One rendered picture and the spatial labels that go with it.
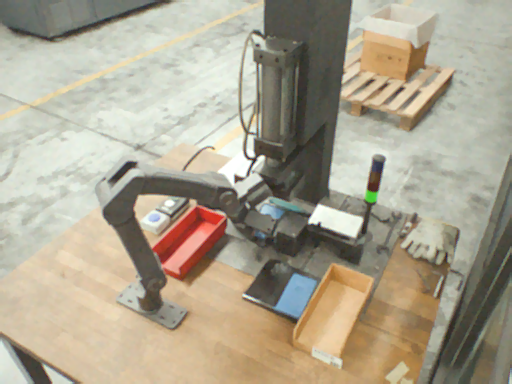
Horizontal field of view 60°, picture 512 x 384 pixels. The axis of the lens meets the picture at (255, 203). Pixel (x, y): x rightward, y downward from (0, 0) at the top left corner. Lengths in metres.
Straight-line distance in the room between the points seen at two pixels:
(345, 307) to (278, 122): 0.52
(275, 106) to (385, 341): 0.65
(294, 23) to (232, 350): 0.79
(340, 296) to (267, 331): 0.23
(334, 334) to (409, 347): 0.19
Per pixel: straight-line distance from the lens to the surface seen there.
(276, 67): 1.06
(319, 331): 1.18
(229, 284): 1.27
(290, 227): 1.32
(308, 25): 1.09
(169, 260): 1.35
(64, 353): 1.23
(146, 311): 1.22
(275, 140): 1.14
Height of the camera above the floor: 1.87
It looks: 39 degrees down
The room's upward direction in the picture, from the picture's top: straight up
